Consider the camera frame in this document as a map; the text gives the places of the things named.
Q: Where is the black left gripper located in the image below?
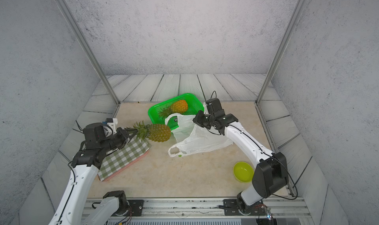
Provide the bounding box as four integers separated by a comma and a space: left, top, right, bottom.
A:
99, 127, 138, 154

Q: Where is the white plastic bag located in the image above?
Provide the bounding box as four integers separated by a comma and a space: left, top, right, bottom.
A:
165, 113, 233, 157

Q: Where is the pineapple with dark crown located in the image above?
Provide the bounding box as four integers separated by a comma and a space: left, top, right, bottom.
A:
126, 121, 171, 142

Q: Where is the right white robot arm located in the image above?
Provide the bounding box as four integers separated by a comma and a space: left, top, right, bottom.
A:
193, 98, 290, 215

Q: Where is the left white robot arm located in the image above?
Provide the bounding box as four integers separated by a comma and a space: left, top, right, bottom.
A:
50, 118, 137, 225

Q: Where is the green perforated plastic basket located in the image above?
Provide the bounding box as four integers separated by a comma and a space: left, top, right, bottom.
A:
148, 93, 204, 124

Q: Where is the green checkered cloth mat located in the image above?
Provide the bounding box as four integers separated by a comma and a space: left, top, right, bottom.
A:
98, 138, 151, 181

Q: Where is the lime green bowl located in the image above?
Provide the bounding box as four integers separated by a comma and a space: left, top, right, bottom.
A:
233, 161, 254, 183

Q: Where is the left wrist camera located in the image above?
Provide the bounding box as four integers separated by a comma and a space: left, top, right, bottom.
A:
102, 118, 118, 137

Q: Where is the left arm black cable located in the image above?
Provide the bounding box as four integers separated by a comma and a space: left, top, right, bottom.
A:
57, 159, 79, 225

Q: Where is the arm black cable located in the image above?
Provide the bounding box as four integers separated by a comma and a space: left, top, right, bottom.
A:
57, 159, 79, 225
227, 124, 299, 200

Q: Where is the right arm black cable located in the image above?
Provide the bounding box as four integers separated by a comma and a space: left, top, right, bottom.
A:
227, 124, 299, 200

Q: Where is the left metal frame post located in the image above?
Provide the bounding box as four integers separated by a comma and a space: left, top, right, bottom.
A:
54, 0, 120, 106

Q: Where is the metal frame post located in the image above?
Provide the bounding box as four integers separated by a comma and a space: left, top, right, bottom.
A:
54, 0, 120, 106
256, 0, 307, 105

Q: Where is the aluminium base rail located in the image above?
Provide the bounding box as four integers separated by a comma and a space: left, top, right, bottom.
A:
82, 196, 311, 225

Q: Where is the right metal frame post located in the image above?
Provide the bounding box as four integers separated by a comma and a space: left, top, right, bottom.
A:
256, 0, 307, 105

